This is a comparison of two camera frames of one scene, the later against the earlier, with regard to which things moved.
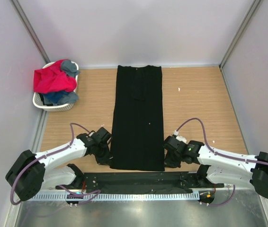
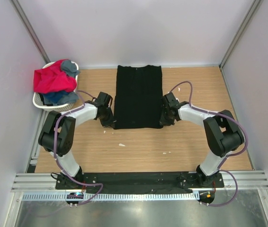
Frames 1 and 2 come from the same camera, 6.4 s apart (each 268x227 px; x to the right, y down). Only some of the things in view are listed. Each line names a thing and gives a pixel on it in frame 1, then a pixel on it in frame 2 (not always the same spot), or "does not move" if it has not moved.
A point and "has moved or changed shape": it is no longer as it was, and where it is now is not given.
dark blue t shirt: (55, 99) does not move
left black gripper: (105, 159) to (111, 121)
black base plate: (140, 182) does not move
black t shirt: (138, 139) has moved or changed shape
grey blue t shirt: (69, 68) does not move
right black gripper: (169, 163) to (164, 122)
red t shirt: (53, 79) does not move
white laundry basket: (38, 101) does not move
